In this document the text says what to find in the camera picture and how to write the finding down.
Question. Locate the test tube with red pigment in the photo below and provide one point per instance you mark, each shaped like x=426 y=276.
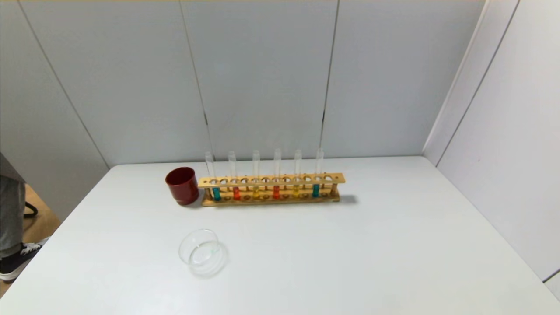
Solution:
x=276 y=191
x=236 y=193

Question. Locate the test tube with blue pigment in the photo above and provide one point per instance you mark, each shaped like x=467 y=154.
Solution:
x=216 y=194
x=316 y=190

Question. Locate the test tube with yellow pigment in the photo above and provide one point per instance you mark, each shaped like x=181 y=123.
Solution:
x=296 y=191
x=256 y=192

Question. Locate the wooden test tube rack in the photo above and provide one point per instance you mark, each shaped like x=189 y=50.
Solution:
x=337 y=178

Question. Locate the dark red cup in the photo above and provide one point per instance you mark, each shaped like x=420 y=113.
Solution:
x=181 y=188

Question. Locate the clear glass dish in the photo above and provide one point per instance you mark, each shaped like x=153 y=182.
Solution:
x=203 y=253

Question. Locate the black chair base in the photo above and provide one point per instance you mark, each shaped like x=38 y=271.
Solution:
x=31 y=215

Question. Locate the grey trouser leg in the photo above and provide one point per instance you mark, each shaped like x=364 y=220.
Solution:
x=11 y=210

